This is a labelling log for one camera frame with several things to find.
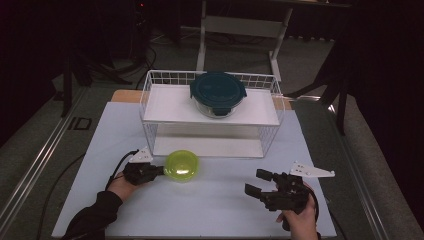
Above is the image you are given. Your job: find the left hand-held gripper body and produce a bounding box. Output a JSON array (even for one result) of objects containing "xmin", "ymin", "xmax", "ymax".
[{"xmin": 122, "ymin": 146, "xmax": 158, "ymax": 187}]

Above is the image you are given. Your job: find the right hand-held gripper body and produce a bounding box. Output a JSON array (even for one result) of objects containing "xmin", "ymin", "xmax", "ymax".
[{"xmin": 260, "ymin": 161, "xmax": 336, "ymax": 213}]

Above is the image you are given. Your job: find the green plastic bowl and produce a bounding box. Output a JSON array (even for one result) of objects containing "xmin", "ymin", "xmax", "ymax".
[{"xmin": 163, "ymin": 149, "xmax": 201, "ymax": 183}]

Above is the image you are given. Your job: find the white wire shelf rack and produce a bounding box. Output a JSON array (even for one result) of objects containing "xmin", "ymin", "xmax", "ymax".
[{"xmin": 139, "ymin": 69, "xmax": 286, "ymax": 159}]

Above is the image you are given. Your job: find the glass container with teal lid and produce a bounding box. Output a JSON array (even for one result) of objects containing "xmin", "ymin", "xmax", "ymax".
[{"xmin": 189, "ymin": 71, "xmax": 248, "ymax": 119}]

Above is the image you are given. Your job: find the person's left hand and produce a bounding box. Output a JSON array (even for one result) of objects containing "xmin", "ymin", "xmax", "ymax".
[{"xmin": 106, "ymin": 174, "xmax": 143, "ymax": 203}]

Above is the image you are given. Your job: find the person's right hand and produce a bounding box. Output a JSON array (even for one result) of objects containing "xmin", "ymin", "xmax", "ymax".
[{"xmin": 276, "ymin": 194, "xmax": 320, "ymax": 240}]

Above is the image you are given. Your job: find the pale blue table mat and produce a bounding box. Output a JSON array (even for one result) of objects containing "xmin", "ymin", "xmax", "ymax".
[{"xmin": 51, "ymin": 101, "xmax": 338, "ymax": 239}]

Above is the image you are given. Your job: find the black metal stand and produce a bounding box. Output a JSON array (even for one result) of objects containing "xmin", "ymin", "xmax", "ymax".
[
  {"xmin": 285, "ymin": 33, "xmax": 350, "ymax": 136},
  {"xmin": 60, "ymin": 54, "xmax": 88, "ymax": 118}
]

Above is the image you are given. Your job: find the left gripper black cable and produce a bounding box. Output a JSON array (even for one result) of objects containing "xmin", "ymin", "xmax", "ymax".
[{"xmin": 105, "ymin": 149, "xmax": 140, "ymax": 192}]

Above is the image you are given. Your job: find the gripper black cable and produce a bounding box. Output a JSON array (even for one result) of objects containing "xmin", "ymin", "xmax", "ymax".
[
  {"xmin": 305, "ymin": 184, "xmax": 322, "ymax": 223},
  {"xmin": 105, "ymin": 149, "xmax": 140, "ymax": 192}
]

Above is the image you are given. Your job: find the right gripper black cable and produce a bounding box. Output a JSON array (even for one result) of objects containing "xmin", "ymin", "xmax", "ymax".
[{"xmin": 305, "ymin": 184, "xmax": 322, "ymax": 223}]

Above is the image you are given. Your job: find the silver metal rail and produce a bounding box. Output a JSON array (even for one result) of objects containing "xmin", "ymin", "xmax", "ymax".
[
  {"xmin": 328, "ymin": 103, "xmax": 392, "ymax": 240},
  {"xmin": 0, "ymin": 85, "xmax": 88, "ymax": 229}
]

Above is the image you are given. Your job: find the black floor cable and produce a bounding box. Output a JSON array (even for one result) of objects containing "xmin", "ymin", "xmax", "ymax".
[{"xmin": 35, "ymin": 152, "xmax": 88, "ymax": 240}]

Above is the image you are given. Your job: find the bundle of black cables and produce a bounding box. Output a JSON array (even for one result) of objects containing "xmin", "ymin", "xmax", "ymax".
[{"xmin": 89, "ymin": 43, "xmax": 158, "ymax": 90}]

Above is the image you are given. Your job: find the white metal table frame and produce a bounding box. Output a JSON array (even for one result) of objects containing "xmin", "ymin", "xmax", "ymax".
[{"xmin": 195, "ymin": 0, "xmax": 294, "ymax": 83}]

